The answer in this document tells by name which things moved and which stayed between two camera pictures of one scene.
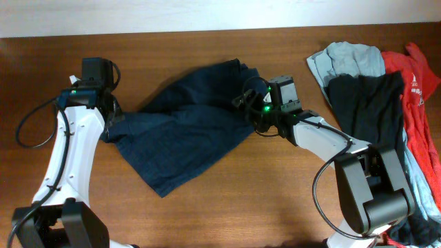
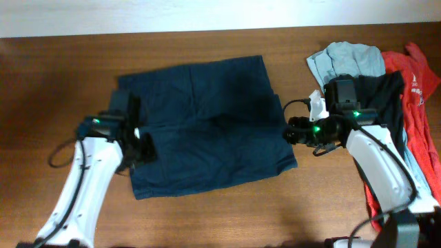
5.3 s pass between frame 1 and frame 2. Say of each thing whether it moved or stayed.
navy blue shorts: moved
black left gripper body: moved
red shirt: stayed
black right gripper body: moved
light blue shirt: stayed
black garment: stayed
